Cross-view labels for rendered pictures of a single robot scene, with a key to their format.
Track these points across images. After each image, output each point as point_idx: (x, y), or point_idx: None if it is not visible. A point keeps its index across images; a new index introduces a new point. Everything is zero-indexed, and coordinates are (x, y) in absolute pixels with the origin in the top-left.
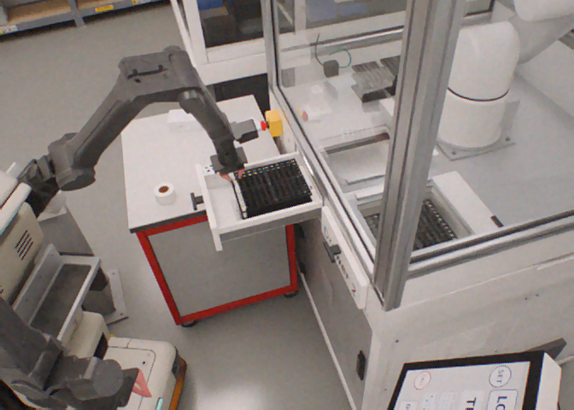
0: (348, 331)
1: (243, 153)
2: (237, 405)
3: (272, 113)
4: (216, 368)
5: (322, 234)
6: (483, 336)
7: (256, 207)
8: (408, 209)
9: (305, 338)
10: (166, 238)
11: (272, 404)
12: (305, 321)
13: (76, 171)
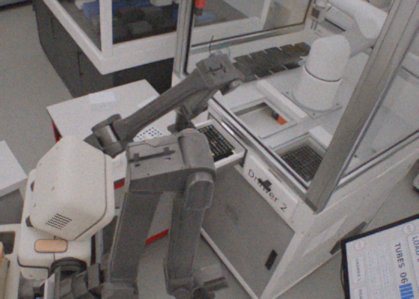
0: (255, 241)
1: (191, 122)
2: None
3: None
4: (143, 290)
5: (233, 176)
6: (339, 225)
7: None
8: (355, 147)
9: (201, 256)
10: (114, 194)
11: None
12: (197, 245)
13: (126, 143)
